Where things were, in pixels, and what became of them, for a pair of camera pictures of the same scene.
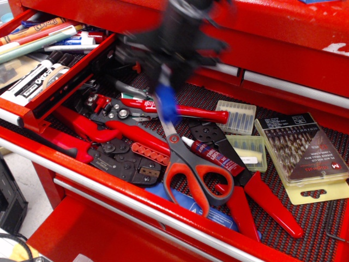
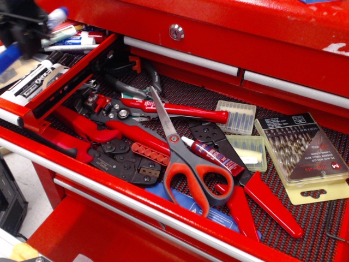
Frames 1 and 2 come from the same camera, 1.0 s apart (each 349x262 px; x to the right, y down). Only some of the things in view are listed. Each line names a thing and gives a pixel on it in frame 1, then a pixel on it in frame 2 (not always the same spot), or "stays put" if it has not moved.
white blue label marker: [77, 41] stays put
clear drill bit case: [241, 117] stays put
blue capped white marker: [165, 94] → [11, 54]
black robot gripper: [187, 38] → [24, 22]
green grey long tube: [50, 39] stays put
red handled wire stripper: [137, 119] stays put
